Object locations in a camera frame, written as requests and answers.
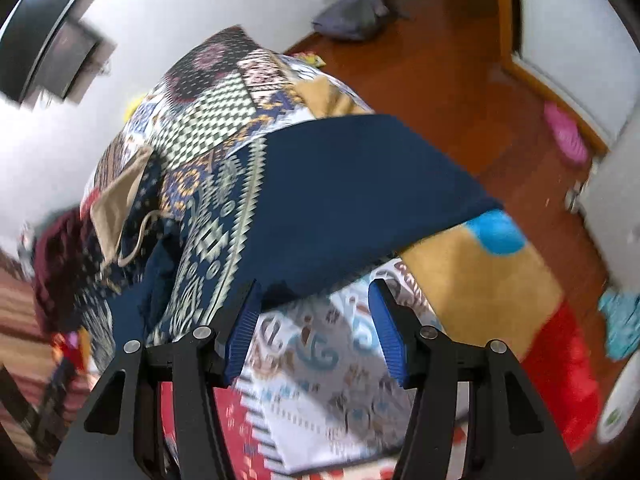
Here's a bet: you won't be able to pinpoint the wooden door frame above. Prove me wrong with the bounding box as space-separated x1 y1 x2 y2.
492 0 612 157

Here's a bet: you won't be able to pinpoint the pink slippers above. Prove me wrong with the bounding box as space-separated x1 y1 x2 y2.
542 101 592 167

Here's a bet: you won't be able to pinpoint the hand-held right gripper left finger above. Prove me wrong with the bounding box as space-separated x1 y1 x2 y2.
50 280 263 480

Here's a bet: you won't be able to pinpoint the grey backpack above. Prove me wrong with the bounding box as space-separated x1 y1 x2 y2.
311 0 407 42

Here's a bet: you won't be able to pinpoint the patchwork printed bedsheet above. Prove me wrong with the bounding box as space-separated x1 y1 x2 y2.
80 25 471 480

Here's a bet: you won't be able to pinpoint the maroon garment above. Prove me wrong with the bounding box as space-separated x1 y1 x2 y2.
31 205 101 336

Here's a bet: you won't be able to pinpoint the white wardrobe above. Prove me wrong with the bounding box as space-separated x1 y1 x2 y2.
565 110 640 293

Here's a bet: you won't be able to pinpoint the black television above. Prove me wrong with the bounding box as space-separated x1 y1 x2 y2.
0 0 119 109

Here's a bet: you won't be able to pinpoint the navy garment with patterned border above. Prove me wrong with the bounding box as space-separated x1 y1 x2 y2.
112 114 504 356

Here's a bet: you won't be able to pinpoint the yellow soft object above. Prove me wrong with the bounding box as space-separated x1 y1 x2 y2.
121 94 147 122

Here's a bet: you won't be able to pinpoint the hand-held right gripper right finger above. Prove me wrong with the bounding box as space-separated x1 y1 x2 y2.
367 277 576 480

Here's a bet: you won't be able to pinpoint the beige drawstring garment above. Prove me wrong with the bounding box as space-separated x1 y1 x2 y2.
89 146 172 269

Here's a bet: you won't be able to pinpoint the white round appliance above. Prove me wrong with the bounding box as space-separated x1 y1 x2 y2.
596 360 640 444

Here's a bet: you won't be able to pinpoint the tan blanket with red print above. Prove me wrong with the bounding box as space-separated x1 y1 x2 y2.
400 210 603 456

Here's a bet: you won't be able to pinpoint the teal cloth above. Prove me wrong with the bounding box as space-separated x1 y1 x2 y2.
597 287 640 362

